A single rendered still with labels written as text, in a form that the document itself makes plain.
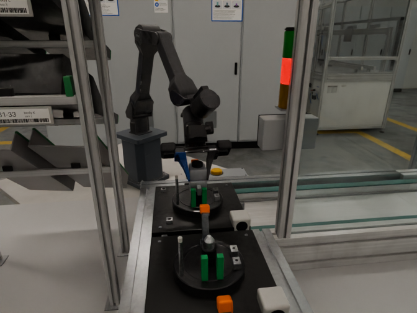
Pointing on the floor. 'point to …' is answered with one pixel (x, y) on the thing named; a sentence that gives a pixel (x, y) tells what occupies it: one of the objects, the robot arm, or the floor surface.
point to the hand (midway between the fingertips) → (197, 167)
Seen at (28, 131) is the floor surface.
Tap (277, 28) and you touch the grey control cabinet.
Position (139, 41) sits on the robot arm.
